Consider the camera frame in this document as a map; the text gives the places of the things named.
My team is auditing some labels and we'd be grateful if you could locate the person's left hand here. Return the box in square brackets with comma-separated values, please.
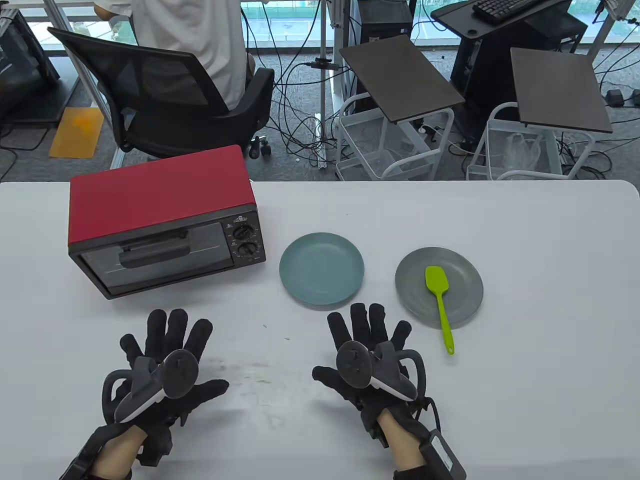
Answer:
[107, 308, 230, 443]

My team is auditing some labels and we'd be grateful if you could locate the person's right hand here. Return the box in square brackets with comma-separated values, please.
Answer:
[312, 302, 436, 426]

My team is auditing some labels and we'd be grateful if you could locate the green dessert spatula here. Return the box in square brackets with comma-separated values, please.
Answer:
[425, 266, 456, 355]

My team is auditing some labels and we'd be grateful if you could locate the red oven with glass door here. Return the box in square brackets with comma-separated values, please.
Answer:
[68, 145, 266, 300]

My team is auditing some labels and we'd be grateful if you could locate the person's right forearm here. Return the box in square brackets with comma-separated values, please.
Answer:
[376, 407, 436, 480]

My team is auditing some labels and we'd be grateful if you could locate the black forearm band module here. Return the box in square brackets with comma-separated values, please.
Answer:
[394, 425, 468, 480]
[59, 425, 108, 480]

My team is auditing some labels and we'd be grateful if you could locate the teal round plate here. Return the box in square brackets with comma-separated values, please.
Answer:
[279, 232, 365, 307]

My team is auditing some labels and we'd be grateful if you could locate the grey round plate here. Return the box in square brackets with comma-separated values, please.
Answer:
[395, 246, 484, 330]

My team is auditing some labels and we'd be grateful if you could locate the white power strip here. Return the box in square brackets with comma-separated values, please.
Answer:
[314, 112, 329, 170]

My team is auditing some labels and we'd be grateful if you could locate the yellow floor mat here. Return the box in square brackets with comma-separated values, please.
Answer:
[49, 106, 105, 160]

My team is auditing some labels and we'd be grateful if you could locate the clear plastic bag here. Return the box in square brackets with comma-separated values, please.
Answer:
[504, 132, 543, 173]

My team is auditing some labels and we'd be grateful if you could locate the black mesh office chair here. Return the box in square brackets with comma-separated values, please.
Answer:
[47, 27, 276, 161]

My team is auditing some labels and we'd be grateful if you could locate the black computer tower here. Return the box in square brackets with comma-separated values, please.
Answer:
[350, 0, 416, 48]

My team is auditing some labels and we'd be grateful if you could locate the black equipment case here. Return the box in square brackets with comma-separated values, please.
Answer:
[0, 7, 81, 126]

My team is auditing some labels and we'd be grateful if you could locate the black keyboard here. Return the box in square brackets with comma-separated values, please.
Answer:
[472, 0, 543, 26]

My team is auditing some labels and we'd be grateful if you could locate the black standing desk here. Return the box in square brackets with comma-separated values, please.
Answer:
[431, 0, 588, 141]

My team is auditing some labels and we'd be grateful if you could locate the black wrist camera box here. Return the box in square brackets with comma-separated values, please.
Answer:
[361, 402, 392, 449]
[137, 432, 173, 467]

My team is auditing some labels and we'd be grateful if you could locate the tangle of black floor cables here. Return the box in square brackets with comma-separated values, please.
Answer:
[270, 0, 351, 162]

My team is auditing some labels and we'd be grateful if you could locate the white wire cart brown top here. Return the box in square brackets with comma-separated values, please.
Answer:
[335, 34, 467, 182]
[466, 47, 614, 182]

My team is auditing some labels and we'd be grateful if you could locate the aluminium frame post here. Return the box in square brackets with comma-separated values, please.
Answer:
[319, 0, 329, 121]
[590, 0, 632, 57]
[42, 0, 126, 168]

